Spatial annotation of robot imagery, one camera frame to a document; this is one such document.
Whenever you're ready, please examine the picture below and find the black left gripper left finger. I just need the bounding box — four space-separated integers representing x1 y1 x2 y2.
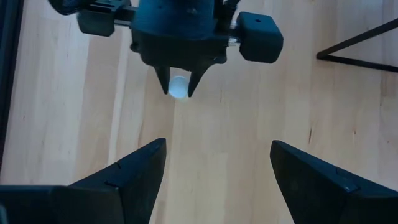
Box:
67 138 167 224

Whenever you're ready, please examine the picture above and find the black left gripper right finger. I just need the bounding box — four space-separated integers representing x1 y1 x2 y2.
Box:
269 139 398 224

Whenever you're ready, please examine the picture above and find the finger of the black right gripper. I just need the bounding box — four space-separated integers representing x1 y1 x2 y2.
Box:
187 63 211 98
154 66 172 95

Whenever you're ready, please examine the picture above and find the yellow medicine bottle white cap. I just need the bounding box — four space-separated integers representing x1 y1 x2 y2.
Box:
167 75 190 102

